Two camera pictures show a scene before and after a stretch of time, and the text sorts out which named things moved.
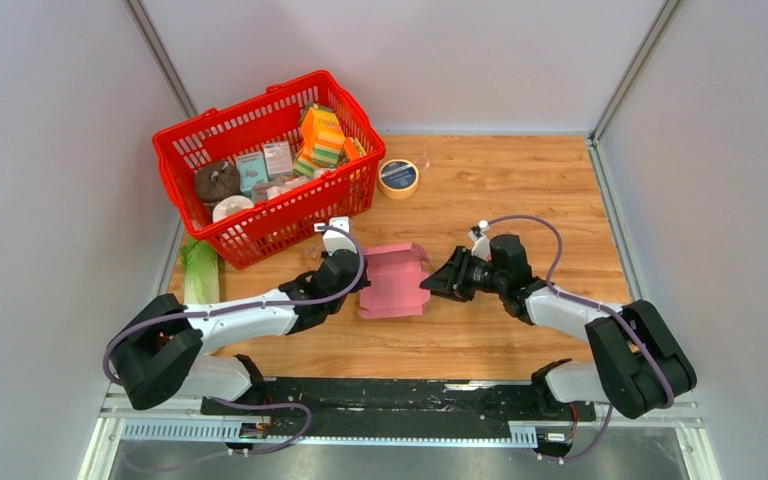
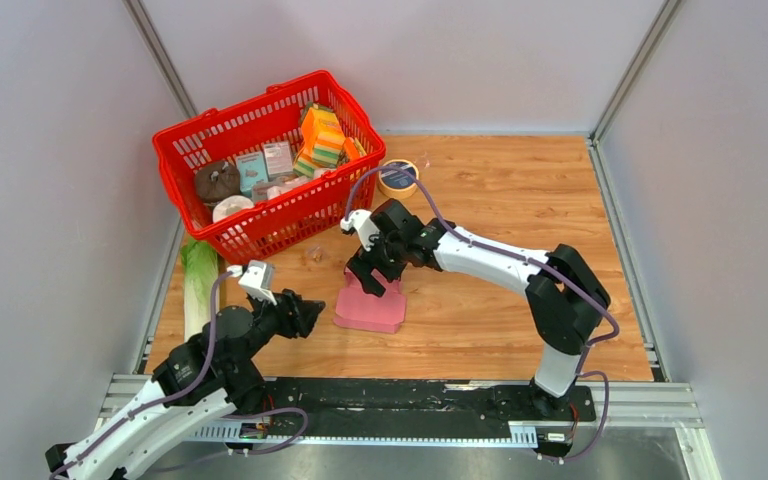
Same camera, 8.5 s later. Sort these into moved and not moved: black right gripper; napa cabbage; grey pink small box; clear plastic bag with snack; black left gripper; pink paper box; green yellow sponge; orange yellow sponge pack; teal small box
Moved: pink paper box; black right gripper; black left gripper
Not moved: green yellow sponge; teal small box; orange yellow sponge pack; grey pink small box; napa cabbage; clear plastic bag with snack
